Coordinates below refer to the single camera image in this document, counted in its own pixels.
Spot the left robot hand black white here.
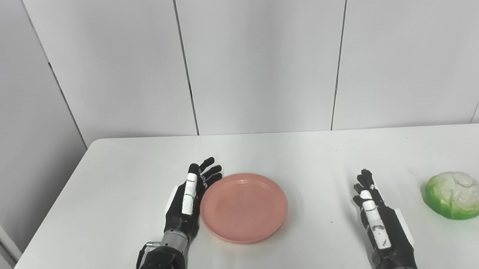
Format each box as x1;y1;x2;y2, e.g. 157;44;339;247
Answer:
158;156;228;244

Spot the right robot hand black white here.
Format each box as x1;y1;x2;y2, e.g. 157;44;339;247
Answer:
350;165;418;269

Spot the pink plate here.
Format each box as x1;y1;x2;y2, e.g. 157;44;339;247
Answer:
197;169;292;248

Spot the green white cabbage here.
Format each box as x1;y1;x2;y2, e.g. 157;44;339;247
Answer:
422;169;479;223

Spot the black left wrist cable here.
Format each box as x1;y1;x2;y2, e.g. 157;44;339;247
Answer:
127;241;164;269

